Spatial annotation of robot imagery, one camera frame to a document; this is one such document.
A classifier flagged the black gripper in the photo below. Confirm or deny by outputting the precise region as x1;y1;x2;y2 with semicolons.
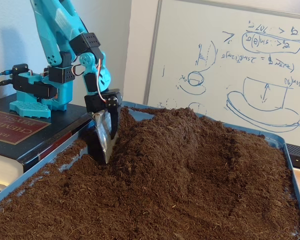
83;88;123;165

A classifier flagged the brown soil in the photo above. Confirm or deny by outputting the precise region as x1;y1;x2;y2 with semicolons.
0;106;300;240

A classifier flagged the black chemistry physics handbook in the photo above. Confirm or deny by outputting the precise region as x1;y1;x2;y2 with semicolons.
0;93;99;193

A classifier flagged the whiteboard with blue drawings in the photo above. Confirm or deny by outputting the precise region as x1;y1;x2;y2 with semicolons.
143;0;300;148

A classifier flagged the blue plastic tray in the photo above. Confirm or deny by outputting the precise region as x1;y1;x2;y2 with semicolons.
0;100;300;240

